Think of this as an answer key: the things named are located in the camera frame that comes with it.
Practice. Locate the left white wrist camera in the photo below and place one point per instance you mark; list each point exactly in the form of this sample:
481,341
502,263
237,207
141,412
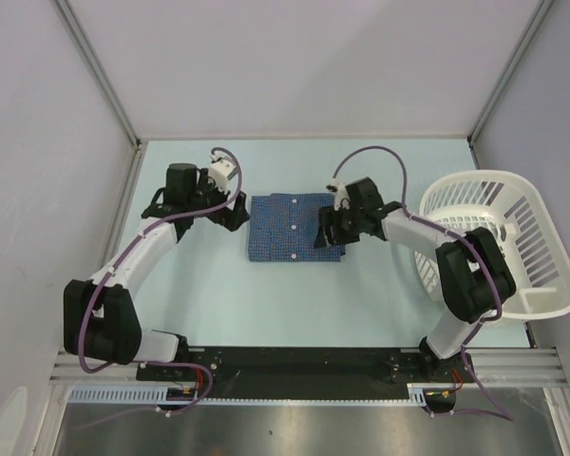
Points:
221,171

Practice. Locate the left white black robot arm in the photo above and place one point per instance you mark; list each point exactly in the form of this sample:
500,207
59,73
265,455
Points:
100,317

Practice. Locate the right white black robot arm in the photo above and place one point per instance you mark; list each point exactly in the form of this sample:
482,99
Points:
474,279

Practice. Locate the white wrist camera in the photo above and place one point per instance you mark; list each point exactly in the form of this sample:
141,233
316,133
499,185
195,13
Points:
221,171
341,200

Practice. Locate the aluminium frame post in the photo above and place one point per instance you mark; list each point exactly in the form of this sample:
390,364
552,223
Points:
97,71
511,67

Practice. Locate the left aluminium frame post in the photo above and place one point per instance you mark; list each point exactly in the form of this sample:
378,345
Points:
97,71

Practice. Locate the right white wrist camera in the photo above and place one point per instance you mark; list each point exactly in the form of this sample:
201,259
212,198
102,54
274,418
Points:
341,200

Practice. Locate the white slotted cable duct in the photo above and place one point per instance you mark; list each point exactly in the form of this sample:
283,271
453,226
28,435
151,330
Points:
172,397

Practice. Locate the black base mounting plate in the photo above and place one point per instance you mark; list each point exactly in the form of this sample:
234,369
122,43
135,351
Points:
313,374

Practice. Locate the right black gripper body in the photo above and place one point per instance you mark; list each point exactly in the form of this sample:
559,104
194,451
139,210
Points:
346,224

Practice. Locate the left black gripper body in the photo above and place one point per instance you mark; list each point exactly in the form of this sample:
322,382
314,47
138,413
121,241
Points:
208,197

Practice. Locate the right aluminium frame post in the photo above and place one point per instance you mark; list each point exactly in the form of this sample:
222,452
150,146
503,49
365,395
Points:
511,67

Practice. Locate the blue checkered long sleeve shirt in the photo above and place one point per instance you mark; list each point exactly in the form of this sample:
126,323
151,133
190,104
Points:
283,228

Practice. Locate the aluminium front rail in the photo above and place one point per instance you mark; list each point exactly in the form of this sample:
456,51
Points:
496,368

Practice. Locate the white plastic laundry basket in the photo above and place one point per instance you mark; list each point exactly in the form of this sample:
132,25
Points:
512,210

